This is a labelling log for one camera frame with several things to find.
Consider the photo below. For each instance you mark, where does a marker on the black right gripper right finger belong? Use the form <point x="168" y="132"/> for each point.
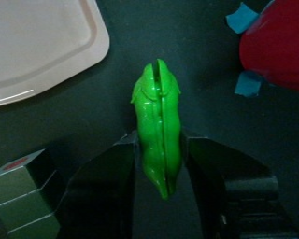
<point x="227" y="189"/>

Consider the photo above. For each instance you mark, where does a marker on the blue tape piece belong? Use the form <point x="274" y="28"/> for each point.
<point x="247" y="84"/>
<point x="242" y="18"/>

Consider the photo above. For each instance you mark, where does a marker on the green drawer cabinet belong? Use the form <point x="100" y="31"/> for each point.
<point x="22" y="196"/>

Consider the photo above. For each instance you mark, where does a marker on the green toy pea pod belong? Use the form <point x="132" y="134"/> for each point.
<point x="160" y="124"/>

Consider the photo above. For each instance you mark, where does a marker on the red plastic container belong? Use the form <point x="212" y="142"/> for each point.
<point x="278" y="43"/>

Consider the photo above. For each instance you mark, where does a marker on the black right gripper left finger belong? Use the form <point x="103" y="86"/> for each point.
<point x="101" y="186"/>

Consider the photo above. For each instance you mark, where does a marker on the white plastic tray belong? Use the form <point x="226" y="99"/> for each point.
<point x="34" y="46"/>

